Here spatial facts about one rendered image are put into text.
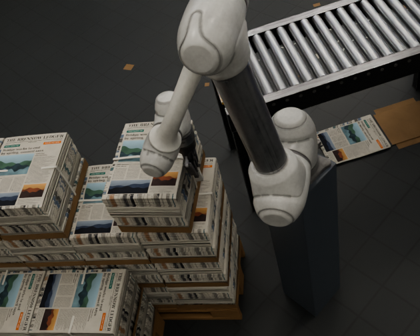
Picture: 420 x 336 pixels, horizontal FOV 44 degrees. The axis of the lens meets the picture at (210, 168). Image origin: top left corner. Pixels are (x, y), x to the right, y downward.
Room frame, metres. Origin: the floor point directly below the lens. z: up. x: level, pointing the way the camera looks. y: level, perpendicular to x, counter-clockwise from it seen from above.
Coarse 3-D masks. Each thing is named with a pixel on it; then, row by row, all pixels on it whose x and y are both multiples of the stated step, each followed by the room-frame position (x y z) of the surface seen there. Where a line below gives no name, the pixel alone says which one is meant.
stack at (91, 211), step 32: (96, 192) 1.46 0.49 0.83; (96, 224) 1.30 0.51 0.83; (224, 224) 1.29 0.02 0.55; (0, 256) 1.40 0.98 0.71; (32, 256) 1.35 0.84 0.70; (64, 256) 1.30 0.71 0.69; (96, 256) 1.26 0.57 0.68; (128, 256) 1.21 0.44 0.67; (160, 256) 1.17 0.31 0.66; (192, 256) 1.12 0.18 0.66; (224, 256) 1.17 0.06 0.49; (160, 288) 1.20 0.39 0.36; (192, 288) 1.14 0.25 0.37; (224, 288) 1.09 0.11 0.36
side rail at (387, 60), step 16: (416, 48) 1.71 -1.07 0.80; (368, 64) 1.71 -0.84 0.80; (384, 64) 1.67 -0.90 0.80; (400, 64) 1.67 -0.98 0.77; (416, 64) 1.67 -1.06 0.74; (320, 80) 1.71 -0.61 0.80; (336, 80) 1.68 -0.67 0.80; (352, 80) 1.67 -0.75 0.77; (368, 80) 1.67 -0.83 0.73; (384, 80) 1.67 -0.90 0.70; (272, 96) 1.71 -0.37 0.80; (288, 96) 1.68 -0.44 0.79; (304, 96) 1.68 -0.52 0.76; (320, 96) 1.68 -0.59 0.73; (336, 96) 1.68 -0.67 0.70; (272, 112) 1.68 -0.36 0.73
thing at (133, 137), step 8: (128, 128) 1.53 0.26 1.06; (136, 128) 1.51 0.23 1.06; (144, 128) 1.50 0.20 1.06; (128, 136) 1.48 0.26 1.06; (136, 136) 1.47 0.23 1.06; (144, 136) 1.45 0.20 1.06; (120, 144) 1.46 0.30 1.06; (128, 144) 1.44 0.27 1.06; (136, 144) 1.43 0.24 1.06; (200, 144) 1.44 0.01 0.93; (120, 152) 1.41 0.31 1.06; (128, 152) 1.40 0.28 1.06; (136, 152) 1.39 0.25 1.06; (200, 152) 1.41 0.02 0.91; (200, 160) 1.39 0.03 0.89; (200, 168) 1.38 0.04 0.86
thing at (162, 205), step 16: (112, 176) 1.31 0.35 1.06; (128, 176) 1.28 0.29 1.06; (144, 176) 1.26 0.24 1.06; (176, 176) 1.21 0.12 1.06; (112, 192) 1.23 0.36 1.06; (128, 192) 1.21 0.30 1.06; (144, 192) 1.18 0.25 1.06; (160, 192) 1.16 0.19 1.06; (176, 192) 1.14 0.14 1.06; (192, 192) 1.23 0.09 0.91; (112, 208) 1.21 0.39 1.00; (128, 208) 1.18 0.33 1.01; (144, 208) 1.16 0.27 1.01; (160, 208) 1.14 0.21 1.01; (176, 208) 1.11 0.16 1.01; (192, 208) 1.19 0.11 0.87; (128, 224) 1.19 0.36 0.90; (144, 224) 1.17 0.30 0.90; (160, 224) 1.15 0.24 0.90; (176, 224) 1.12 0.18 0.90
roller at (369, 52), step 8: (344, 16) 2.09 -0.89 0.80; (344, 24) 2.05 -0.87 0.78; (352, 24) 2.01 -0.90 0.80; (352, 32) 1.96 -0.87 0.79; (360, 32) 1.94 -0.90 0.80; (360, 40) 1.88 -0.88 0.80; (360, 48) 1.85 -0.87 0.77; (368, 48) 1.81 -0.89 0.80; (368, 56) 1.77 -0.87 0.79; (376, 56) 1.74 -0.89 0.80
